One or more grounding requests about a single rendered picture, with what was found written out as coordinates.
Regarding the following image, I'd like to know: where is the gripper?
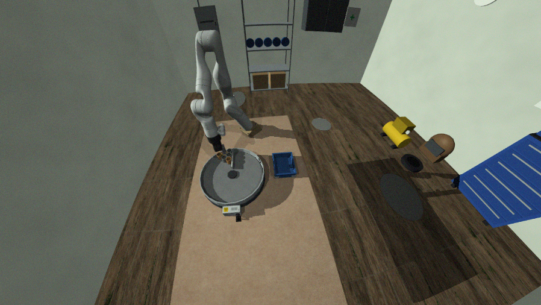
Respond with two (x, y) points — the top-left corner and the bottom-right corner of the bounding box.
(204, 124), (227, 155)

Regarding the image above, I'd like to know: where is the blue plastic crate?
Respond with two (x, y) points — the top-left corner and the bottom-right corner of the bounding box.
(272, 152), (296, 179)

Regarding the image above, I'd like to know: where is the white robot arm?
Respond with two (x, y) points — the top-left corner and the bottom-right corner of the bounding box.
(191, 30), (253, 131)

